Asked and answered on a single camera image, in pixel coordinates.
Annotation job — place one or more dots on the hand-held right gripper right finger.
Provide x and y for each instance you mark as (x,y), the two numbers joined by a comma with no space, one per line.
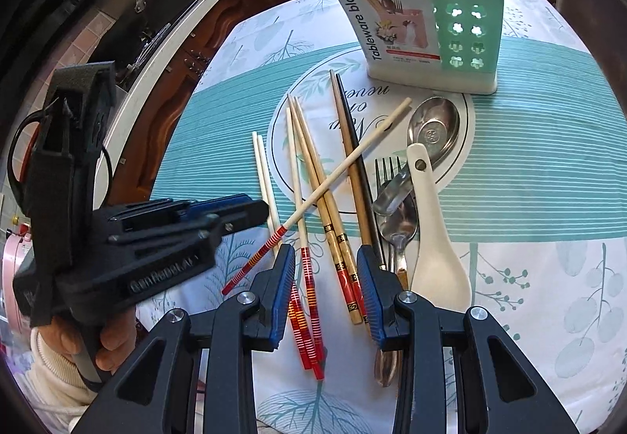
(370,297)

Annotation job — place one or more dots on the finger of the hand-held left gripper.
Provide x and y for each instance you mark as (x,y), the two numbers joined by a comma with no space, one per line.
(245,216)
(220,202)

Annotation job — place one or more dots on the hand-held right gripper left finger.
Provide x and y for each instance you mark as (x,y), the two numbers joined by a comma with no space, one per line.
(284,297)

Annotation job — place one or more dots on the steel tablespoon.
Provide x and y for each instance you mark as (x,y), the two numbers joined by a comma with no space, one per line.
(399,226)

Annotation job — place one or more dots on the white ceramic spoon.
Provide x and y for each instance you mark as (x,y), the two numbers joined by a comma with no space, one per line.
(436,243)

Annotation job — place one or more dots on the small shiny steel spoon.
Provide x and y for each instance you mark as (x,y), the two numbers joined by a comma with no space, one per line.
(389,199)

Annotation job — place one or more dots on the brown wooden chopstick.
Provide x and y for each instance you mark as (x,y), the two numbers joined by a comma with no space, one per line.
(342,120)

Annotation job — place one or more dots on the black chopstick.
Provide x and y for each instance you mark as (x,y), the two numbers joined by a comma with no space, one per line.
(349,120)

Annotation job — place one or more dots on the steel soup spoon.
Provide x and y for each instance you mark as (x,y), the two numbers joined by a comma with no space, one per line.
(436,130)

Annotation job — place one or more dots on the green utensil holder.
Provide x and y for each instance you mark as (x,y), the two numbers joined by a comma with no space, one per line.
(455,22)

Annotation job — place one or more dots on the person's left hand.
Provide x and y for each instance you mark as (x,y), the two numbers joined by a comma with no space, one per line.
(117,341)

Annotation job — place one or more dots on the brown wooden cabinets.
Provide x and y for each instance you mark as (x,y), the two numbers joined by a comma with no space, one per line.
(161,130)

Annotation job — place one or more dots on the pink round object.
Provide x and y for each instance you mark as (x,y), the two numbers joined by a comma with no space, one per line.
(12,277)

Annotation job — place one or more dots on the black gas stove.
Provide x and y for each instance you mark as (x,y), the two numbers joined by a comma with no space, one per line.
(142,42)

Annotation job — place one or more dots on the white countertop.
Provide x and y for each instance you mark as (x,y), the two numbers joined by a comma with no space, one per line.
(205,5)

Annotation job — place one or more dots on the printed tablecloth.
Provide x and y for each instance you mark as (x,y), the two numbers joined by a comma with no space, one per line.
(539,169)

